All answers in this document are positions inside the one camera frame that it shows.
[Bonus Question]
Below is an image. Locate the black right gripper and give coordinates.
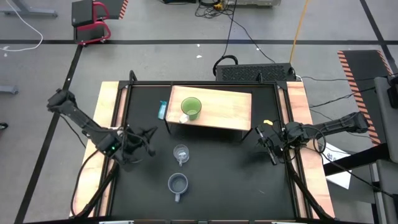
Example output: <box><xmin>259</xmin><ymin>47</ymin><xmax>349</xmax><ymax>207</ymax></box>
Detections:
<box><xmin>255</xmin><ymin>126</ymin><xmax>290</xmax><ymax>167</ymax></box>

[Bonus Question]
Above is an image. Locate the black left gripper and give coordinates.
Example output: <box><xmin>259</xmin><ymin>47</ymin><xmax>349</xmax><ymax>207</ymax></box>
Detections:
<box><xmin>118</xmin><ymin>126</ymin><xmax>159</xmax><ymax>164</ymax></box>

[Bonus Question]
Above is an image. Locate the clear glass cup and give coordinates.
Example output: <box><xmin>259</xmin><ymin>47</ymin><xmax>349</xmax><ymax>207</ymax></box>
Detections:
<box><xmin>172</xmin><ymin>144</ymin><xmax>190</xmax><ymax>167</ymax></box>

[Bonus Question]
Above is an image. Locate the green and white mug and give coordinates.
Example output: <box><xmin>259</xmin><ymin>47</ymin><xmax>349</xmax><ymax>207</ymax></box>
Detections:
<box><xmin>178</xmin><ymin>96</ymin><xmax>203</xmax><ymax>124</ymax></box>

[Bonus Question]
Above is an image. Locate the grey mug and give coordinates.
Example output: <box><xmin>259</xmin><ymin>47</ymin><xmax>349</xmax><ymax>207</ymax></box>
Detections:
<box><xmin>167</xmin><ymin>172</ymin><xmax>190</xmax><ymax>203</ymax></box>

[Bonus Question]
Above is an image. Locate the wooden shelf with black legs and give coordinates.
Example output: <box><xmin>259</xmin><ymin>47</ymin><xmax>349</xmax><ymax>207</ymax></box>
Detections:
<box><xmin>164</xmin><ymin>85</ymin><xmax>254</xmax><ymax>142</ymax></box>

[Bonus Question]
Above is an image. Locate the blue cloth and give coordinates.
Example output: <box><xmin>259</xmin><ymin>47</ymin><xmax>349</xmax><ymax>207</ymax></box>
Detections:
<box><xmin>157</xmin><ymin>100</ymin><xmax>168</xmax><ymax>121</ymax></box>

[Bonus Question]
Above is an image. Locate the black table mat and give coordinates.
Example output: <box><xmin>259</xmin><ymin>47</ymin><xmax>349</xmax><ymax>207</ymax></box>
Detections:
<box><xmin>110</xmin><ymin>84</ymin><xmax>296</xmax><ymax>220</ymax></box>

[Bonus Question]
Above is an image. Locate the black perforated computer case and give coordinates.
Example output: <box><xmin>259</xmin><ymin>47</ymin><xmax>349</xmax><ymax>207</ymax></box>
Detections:
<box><xmin>215</xmin><ymin>63</ymin><xmax>297</xmax><ymax>83</ymax></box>

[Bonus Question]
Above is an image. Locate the white paper sheet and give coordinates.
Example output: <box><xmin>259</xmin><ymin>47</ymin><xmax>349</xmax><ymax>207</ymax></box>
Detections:
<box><xmin>320</xmin><ymin>141</ymin><xmax>353</xmax><ymax>190</ymax></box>

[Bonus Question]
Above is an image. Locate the black beam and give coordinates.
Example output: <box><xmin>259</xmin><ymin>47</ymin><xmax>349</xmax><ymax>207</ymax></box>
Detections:
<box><xmin>323</xmin><ymin>142</ymin><xmax>391</xmax><ymax>177</ymax></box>

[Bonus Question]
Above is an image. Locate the grey desk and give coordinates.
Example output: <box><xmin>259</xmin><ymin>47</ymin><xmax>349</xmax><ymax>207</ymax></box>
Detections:
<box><xmin>371</xmin><ymin>76</ymin><xmax>398</xmax><ymax>224</ymax></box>

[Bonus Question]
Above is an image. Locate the black hazard-striped floor mat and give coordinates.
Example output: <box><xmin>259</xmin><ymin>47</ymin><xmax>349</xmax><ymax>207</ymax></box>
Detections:
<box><xmin>337</xmin><ymin>49</ymin><xmax>395</xmax><ymax>147</ymax></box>

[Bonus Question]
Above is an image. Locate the black hazard-striped panel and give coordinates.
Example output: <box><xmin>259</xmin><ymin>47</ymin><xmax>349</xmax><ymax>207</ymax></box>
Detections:
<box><xmin>104</xmin><ymin>0</ymin><xmax>129</xmax><ymax>21</ymax></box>

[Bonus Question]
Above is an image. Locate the red and black cart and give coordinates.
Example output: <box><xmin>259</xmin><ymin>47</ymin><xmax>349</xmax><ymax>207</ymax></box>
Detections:
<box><xmin>71</xmin><ymin>0</ymin><xmax>112</xmax><ymax>46</ymax></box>

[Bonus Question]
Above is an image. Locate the black box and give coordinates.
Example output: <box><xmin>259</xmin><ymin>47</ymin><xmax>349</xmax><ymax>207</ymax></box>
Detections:
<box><xmin>387</xmin><ymin>76</ymin><xmax>398</xmax><ymax>110</ymax></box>

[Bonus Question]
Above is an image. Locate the grey device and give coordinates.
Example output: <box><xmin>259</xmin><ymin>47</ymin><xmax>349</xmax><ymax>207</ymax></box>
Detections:
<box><xmin>226</xmin><ymin>0</ymin><xmax>282</xmax><ymax>7</ymax></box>

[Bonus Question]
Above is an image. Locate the grey table foot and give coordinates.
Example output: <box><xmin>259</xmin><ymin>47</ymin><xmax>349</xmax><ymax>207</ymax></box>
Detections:
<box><xmin>0</xmin><ymin>0</ymin><xmax>58</xmax><ymax>18</ymax></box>

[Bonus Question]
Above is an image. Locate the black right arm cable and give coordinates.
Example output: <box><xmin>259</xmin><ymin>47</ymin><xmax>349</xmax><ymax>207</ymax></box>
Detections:
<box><xmin>276</xmin><ymin>123</ymin><xmax>327</xmax><ymax>164</ymax></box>

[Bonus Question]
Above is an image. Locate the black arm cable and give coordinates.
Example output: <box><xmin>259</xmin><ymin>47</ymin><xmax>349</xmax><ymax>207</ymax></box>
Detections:
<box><xmin>276</xmin><ymin>123</ymin><xmax>327</xmax><ymax>164</ymax></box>
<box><xmin>70</xmin><ymin>123</ymin><xmax>128</xmax><ymax>218</ymax></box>

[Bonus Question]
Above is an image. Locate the thin black floor cable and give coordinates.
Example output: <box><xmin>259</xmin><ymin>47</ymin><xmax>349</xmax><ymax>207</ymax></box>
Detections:
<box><xmin>58</xmin><ymin>113</ymin><xmax>87</xmax><ymax>149</ymax></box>

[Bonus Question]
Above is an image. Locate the thick black cable loop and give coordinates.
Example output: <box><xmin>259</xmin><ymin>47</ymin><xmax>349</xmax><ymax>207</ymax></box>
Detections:
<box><xmin>212</xmin><ymin>54</ymin><xmax>239</xmax><ymax>77</ymax></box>

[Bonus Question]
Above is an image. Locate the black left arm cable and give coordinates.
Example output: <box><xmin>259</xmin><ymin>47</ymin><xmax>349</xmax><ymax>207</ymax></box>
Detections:
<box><xmin>70</xmin><ymin>123</ymin><xmax>128</xmax><ymax>218</ymax></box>

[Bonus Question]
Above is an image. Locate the yellow cable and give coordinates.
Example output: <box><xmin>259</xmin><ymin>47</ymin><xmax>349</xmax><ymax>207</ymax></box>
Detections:
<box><xmin>289</xmin><ymin>0</ymin><xmax>310</xmax><ymax>65</ymax></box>

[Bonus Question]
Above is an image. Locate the black cable tangle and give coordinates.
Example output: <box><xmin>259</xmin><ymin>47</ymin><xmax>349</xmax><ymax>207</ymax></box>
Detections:
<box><xmin>194</xmin><ymin>0</ymin><xmax>239</xmax><ymax>19</ymax></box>

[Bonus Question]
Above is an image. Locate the white cable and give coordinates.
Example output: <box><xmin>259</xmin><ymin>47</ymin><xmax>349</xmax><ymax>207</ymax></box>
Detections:
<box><xmin>0</xmin><ymin>0</ymin><xmax>44</xmax><ymax>52</ymax></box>

